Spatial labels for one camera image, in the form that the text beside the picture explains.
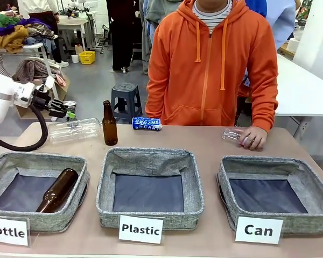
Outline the white background desk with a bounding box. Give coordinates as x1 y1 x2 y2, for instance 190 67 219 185
57 18 90 52

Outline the bystander in light blue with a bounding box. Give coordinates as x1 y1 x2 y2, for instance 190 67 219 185
244 0 297 51

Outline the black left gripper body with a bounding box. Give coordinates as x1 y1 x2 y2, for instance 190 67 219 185
32 84 55 111

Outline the yellow plastic crate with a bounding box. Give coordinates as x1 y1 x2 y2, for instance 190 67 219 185
78 50 96 66

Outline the white sign reading Plastic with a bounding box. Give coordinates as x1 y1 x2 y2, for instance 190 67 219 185
118 214 165 245

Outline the large clear plastic bottle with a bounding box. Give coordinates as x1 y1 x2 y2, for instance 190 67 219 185
46 118 102 145

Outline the grey plastic stool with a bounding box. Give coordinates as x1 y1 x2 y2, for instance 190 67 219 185
110 82 144 121

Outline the white sign reading Bottle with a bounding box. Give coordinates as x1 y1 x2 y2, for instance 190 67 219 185
0 214 31 247

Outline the pile of colourful clothes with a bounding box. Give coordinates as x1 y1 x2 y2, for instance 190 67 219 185
0 12 59 53

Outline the bystander in black trousers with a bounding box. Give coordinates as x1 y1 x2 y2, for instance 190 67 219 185
106 0 137 74

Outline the brown cardboard box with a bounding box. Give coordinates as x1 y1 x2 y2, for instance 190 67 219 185
15 76 71 119

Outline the white cylinder container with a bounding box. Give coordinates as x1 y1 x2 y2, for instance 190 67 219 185
287 37 300 53

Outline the bystander in white shirt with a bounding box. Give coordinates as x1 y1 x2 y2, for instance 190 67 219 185
17 0 70 68

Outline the checked grey cloth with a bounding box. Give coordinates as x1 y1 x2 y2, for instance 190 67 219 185
12 57 64 82

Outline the grey fabric basket bottle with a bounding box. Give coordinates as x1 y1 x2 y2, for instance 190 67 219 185
0 151 91 233

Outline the brown glass bottle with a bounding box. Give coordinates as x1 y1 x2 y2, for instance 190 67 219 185
35 168 80 213
102 99 119 146

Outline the white sign reading Can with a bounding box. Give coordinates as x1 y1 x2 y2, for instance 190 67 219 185
234 216 284 245

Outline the small clear plastic bottle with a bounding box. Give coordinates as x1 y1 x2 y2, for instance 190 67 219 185
221 128 249 146

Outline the person's left forearm orange sleeve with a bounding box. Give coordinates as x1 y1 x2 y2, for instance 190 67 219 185
249 80 279 133

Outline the person's left hand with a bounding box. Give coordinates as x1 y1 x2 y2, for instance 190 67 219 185
237 126 268 151

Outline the grey fabric basket plastic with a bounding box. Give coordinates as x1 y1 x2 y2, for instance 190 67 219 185
95 146 206 231

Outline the person in orange hoodie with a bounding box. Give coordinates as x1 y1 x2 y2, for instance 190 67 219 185
145 0 279 133

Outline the white side table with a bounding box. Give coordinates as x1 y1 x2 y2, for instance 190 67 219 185
273 53 323 118

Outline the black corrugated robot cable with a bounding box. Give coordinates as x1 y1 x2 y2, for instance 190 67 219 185
0 104 49 152

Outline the grey fabric basket can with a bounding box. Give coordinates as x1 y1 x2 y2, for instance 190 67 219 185
216 155 323 237

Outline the blue white drink can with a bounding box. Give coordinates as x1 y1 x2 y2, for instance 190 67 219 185
131 117 163 132

